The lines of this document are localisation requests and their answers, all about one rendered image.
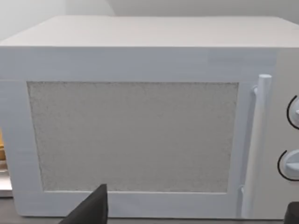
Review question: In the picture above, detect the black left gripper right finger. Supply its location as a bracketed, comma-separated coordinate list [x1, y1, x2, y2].
[283, 202, 299, 224]

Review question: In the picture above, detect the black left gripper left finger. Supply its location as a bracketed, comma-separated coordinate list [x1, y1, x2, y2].
[58, 183, 108, 224]

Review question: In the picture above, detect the white microwave knob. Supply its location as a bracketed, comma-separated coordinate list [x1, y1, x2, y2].
[277, 149, 299, 182]
[286, 95, 299, 130]

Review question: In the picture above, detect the pale microwave door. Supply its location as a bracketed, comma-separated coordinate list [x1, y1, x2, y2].
[0, 46, 278, 218]

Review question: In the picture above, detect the pale microwave oven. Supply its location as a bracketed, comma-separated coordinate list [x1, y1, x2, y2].
[0, 15, 299, 219]

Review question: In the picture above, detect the white microwave door handle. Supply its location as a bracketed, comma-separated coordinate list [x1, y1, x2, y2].
[238, 74, 272, 217]

